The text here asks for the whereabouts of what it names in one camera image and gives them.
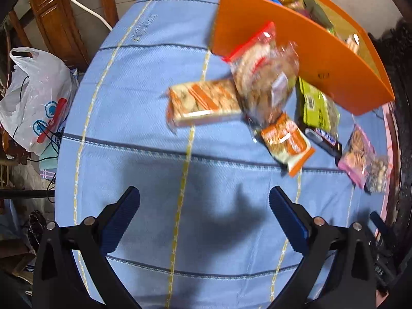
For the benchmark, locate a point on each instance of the pink cloth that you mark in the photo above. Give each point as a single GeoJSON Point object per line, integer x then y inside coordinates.
{"type": "Point", "coordinates": [394, 155]}

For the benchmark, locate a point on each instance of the black dark sofa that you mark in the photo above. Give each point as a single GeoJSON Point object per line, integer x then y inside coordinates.
{"type": "Point", "coordinates": [394, 47]}

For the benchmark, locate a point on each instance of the sunflower seed bag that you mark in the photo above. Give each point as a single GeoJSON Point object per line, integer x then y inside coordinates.
{"type": "Point", "coordinates": [316, 109]}

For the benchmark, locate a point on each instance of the brown chocolate bar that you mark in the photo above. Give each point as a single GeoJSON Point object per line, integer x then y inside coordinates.
{"type": "Point", "coordinates": [325, 141]}

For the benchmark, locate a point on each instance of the green pea snack bag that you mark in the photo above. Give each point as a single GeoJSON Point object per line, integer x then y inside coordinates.
{"type": "Point", "coordinates": [318, 15]}

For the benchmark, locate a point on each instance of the orange storage box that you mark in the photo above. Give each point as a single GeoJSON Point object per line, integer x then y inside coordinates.
{"type": "Point", "coordinates": [357, 82]}

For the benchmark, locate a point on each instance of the orange cracker pack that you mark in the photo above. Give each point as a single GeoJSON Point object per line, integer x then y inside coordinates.
{"type": "Point", "coordinates": [203, 102]}

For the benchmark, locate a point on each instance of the pink cookie bag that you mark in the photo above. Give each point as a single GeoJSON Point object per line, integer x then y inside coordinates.
{"type": "Point", "coordinates": [357, 157]}

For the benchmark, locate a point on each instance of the orange white small pack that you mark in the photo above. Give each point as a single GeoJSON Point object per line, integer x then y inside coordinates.
{"type": "Point", "coordinates": [287, 144]}

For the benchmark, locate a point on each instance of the red rim rice cracker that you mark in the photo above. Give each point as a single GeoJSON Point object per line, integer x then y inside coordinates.
{"type": "Point", "coordinates": [246, 57]}

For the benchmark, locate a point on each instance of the clear bag brown pastry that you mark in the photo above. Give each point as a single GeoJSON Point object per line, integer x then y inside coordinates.
{"type": "Point", "coordinates": [265, 94]}

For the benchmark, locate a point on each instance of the black white label snack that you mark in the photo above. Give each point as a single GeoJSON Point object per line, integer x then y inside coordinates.
{"type": "Point", "coordinates": [378, 175]}

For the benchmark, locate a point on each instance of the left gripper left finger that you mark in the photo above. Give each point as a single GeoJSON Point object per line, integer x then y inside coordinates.
{"type": "Point", "coordinates": [57, 283]}

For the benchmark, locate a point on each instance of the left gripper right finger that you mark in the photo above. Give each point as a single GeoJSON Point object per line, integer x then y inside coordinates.
{"type": "Point", "coordinates": [350, 282]}

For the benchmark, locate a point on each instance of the wooden chair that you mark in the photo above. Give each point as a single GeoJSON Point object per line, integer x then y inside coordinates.
{"type": "Point", "coordinates": [56, 22]}

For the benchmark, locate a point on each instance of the white plastic bag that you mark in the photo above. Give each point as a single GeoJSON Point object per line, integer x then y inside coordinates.
{"type": "Point", "coordinates": [38, 99]}

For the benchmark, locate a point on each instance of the blue quilted tablecloth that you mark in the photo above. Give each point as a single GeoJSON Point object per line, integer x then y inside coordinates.
{"type": "Point", "coordinates": [204, 235]}

